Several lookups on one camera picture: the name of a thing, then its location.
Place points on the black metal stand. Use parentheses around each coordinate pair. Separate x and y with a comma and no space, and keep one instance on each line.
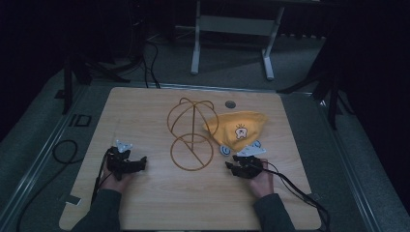
(67,83)
(333,96)

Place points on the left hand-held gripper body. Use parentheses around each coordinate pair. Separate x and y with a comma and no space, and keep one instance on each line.
(117,162)

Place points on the person's right hand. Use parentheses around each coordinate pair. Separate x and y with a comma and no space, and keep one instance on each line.
(262,183)

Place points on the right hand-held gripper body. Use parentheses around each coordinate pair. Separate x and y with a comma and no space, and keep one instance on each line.
(249,167)

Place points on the white metal table frame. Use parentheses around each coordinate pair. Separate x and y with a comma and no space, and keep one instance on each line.
(234,25)

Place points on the yellow hat with cartoon print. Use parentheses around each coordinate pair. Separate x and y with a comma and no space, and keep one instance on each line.
(240,130)

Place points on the person's left hand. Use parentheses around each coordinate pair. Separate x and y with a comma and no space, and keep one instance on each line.
(113,182)

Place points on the grey round table grommet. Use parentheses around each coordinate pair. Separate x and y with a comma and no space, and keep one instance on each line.
(229,104)

